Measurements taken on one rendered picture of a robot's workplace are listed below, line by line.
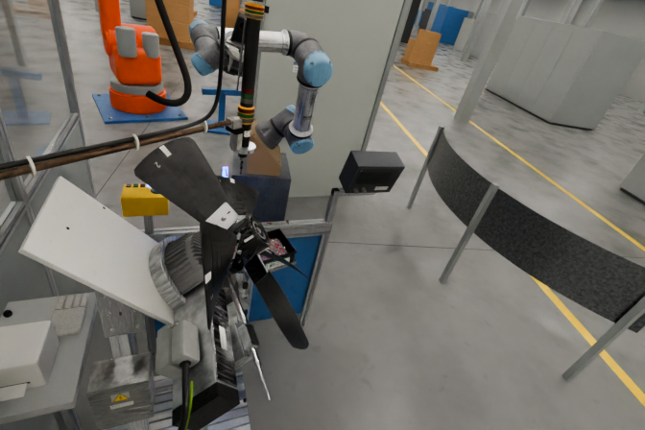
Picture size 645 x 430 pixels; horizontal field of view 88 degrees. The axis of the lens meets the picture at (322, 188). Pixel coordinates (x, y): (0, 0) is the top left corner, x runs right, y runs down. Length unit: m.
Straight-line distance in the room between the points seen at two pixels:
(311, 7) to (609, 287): 2.64
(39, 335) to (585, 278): 2.56
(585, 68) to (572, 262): 8.28
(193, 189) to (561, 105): 10.03
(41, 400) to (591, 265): 2.53
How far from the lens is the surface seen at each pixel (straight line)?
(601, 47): 10.54
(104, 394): 1.23
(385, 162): 1.60
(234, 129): 0.90
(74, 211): 0.98
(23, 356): 1.18
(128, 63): 4.74
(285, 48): 1.41
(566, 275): 2.58
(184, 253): 1.01
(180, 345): 0.86
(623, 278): 2.56
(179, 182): 0.98
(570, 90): 10.48
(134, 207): 1.46
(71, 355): 1.27
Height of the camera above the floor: 1.88
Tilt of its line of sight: 31 degrees down
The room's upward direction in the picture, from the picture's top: 13 degrees clockwise
